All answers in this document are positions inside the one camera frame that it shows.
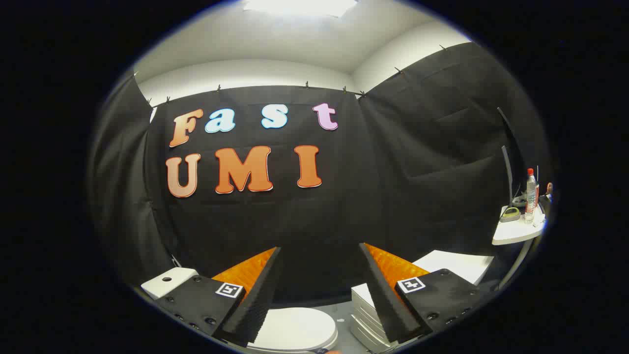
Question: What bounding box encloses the ceiling light panel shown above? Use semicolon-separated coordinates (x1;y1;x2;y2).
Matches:
243;0;359;18

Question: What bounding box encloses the black backdrop cloth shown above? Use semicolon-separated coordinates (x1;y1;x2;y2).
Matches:
88;42;553;305

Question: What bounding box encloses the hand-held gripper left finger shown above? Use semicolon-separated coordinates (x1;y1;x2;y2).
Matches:
155;247;284;347

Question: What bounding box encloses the row of small cloth clips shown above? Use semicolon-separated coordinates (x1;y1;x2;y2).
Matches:
133;44;448;106

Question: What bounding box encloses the white drawer cabinet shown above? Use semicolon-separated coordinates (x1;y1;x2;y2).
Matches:
350;250;495;354

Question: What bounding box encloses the clear water bottle red cap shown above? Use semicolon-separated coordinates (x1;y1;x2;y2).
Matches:
524;168;540;224

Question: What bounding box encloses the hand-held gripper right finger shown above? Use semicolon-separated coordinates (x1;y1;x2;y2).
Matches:
358;242;493;344

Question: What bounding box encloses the white side table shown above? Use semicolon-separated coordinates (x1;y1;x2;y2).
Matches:
491;204;547;292

